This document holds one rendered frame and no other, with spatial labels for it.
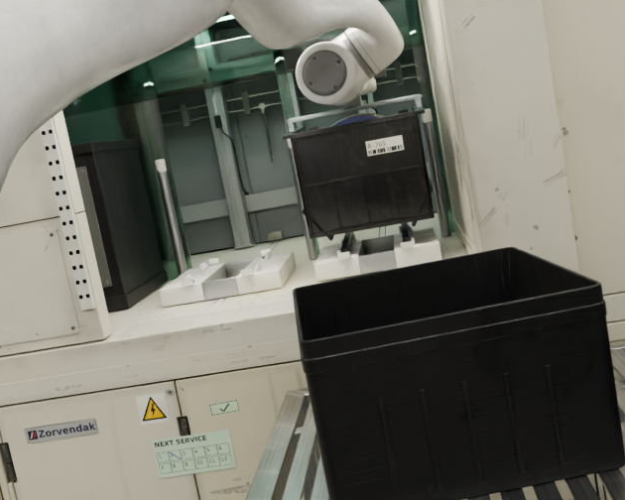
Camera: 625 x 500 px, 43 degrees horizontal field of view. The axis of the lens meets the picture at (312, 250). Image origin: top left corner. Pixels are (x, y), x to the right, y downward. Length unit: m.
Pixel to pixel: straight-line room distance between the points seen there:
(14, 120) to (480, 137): 0.66
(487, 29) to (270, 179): 1.07
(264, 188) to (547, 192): 1.08
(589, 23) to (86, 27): 0.70
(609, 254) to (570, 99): 0.22
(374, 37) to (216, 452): 0.64
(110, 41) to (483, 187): 0.57
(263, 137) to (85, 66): 1.40
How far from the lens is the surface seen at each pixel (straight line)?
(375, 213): 1.34
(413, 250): 1.33
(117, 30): 0.69
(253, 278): 1.36
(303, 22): 1.04
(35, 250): 1.25
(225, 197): 2.07
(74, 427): 1.29
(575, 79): 1.14
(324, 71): 1.12
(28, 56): 0.61
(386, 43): 1.14
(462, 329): 0.72
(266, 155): 2.04
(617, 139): 1.16
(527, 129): 1.08
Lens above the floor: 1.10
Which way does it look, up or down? 8 degrees down
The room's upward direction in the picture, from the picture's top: 11 degrees counter-clockwise
